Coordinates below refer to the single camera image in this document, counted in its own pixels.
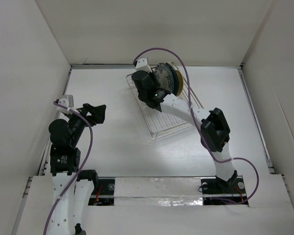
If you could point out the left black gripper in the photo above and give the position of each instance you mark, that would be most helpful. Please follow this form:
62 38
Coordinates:
97 112

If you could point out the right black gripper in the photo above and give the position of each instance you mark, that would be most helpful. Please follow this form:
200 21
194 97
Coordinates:
152 77

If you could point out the blue floral white plate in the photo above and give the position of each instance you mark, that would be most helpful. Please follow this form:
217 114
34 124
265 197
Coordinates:
163 72

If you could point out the yellow black patterned plate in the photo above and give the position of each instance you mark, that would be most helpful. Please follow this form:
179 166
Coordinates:
179 83

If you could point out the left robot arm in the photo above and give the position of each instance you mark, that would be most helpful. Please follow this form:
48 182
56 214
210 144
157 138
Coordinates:
72 185

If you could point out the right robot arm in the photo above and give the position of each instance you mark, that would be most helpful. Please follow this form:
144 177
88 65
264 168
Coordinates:
212 125

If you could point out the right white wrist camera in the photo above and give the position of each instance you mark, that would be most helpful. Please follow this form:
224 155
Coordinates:
142 65

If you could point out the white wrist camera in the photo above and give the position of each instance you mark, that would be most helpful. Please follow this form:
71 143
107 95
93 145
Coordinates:
65 103
142 65

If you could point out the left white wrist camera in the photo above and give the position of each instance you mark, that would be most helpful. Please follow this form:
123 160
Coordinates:
65 103

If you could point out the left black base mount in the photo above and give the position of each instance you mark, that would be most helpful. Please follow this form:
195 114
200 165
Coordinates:
103 194

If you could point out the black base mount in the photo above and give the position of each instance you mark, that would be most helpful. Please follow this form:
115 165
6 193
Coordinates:
214 195
103 194

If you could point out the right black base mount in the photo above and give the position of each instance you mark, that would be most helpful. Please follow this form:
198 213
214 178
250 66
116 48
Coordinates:
214 195

